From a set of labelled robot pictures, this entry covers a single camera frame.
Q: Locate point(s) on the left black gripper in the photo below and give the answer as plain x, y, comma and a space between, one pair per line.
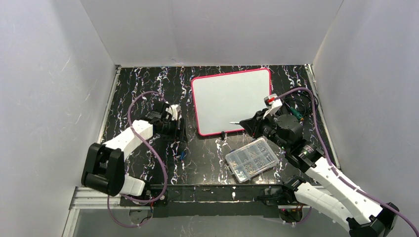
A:
180, 130

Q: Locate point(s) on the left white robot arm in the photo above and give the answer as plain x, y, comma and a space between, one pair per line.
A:
104, 167

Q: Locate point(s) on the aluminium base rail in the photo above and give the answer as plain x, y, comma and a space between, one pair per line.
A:
195, 210

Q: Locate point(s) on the pink framed whiteboard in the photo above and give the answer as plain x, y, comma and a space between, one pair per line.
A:
220, 99

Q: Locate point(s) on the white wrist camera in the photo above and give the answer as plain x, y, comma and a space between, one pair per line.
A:
273, 104
173, 112

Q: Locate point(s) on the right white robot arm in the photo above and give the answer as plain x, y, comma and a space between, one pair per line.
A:
360, 216

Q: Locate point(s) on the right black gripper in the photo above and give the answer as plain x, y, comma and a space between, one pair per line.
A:
258, 123

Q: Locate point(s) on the coiled black cable green plug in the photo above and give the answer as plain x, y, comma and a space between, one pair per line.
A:
299, 104

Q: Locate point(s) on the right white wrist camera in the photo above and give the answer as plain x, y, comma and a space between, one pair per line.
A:
273, 104

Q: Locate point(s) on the blue marker cap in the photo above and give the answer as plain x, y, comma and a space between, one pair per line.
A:
182, 155

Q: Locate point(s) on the clear plastic parts organizer box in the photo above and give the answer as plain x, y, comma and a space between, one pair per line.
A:
251, 160

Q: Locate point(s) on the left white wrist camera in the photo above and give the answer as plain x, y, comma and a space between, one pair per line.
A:
173, 112

